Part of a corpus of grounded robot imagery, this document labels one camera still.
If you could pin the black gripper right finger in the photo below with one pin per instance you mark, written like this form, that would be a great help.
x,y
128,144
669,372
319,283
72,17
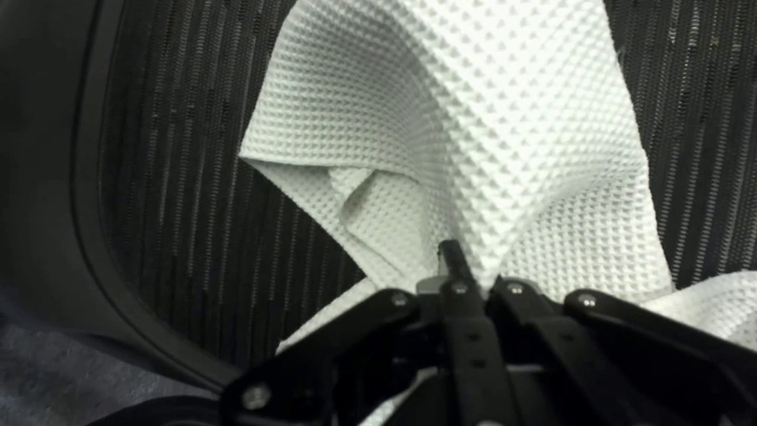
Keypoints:
x,y
598,347

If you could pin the black mesh office chair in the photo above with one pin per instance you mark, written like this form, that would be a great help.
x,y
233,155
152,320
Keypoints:
x,y
157,198

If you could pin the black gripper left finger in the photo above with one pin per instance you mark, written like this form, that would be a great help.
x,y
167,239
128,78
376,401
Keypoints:
x,y
346,340

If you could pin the white waffle towel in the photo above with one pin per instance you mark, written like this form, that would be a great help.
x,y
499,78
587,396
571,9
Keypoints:
x,y
487,134

